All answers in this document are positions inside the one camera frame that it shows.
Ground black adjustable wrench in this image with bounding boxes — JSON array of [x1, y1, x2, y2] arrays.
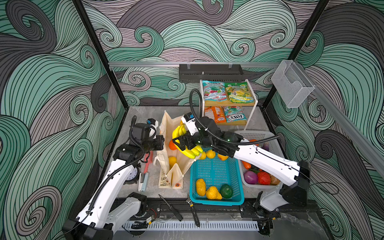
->
[[186, 195, 201, 228]]

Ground orange tangerine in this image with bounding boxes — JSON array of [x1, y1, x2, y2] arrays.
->
[[169, 140, 178, 151]]

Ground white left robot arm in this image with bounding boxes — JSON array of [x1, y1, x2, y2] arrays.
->
[[62, 119, 165, 240]]

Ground red tomato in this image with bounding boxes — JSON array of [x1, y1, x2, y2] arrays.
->
[[257, 172, 271, 186]]

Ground purple eggplant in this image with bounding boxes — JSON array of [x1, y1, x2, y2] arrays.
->
[[262, 142, 270, 152]]

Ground purple onion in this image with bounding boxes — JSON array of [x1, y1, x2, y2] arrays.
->
[[244, 171, 259, 185]]

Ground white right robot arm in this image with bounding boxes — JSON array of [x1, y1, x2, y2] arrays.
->
[[172, 115, 311, 212]]

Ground orange carrot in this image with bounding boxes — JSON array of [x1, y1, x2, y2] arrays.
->
[[242, 161, 252, 170]]

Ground yellow lemon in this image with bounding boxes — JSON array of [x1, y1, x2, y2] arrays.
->
[[200, 152, 207, 160], [206, 150, 216, 159]]

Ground large yellow pear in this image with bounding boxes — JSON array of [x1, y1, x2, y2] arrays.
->
[[206, 186, 223, 201]]

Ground teal Fox's candy bag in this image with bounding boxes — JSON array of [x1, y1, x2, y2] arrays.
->
[[223, 106, 247, 123]]

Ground yellow orange peach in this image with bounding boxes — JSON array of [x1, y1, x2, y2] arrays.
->
[[218, 154, 229, 161]]

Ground yellow starfruit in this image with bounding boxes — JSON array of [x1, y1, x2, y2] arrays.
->
[[196, 179, 206, 197]]

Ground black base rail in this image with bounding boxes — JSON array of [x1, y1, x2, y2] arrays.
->
[[130, 198, 281, 222]]

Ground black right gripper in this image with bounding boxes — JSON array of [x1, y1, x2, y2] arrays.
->
[[173, 126, 219, 150]]

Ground teal plastic basket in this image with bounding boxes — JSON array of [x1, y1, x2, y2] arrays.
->
[[189, 157, 245, 206]]

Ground white plastic basket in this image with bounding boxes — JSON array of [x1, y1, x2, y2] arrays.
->
[[233, 129, 284, 190]]

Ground pink green candy bag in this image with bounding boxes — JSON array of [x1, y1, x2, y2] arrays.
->
[[203, 81, 227, 102]]

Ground black alarm clock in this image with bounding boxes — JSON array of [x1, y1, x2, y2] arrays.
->
[[124, 168, 141, 185]]

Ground white wooden shelf rack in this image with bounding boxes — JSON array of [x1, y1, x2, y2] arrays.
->
[[202, 79, 258, 131]]

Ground green avocado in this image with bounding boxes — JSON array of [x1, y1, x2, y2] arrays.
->
[[220, 184, 234, 199]]

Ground orange Fox's candy bag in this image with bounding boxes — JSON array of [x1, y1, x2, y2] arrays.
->
[[204, 106, 227, 124]]

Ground black wall tray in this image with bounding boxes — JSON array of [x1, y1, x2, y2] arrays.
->
[[179, 64, 246, 83]]

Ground yellow banana bunch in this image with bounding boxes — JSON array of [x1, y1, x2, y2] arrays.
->
[[172, 122, 203, 159]]

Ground pink handled brush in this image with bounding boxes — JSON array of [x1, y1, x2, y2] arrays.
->
[[138, 152, 154, 192]]

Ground cream floral tote bag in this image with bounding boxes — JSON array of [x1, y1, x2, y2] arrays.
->
[[154, 111, 196, 189]]

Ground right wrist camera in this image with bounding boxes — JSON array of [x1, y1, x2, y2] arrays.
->
[[181, 113, 198, 136]]

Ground clear acrylic wall holder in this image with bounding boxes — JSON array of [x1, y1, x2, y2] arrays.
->
[[271, 60, 315, 109]]

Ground yellow green candy bag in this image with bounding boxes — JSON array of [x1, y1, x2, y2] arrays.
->
[[225, 82, 255, 104]]

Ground white slotted cable duct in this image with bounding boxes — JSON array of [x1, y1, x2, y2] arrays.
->
[[138, 221, 259, 232]]

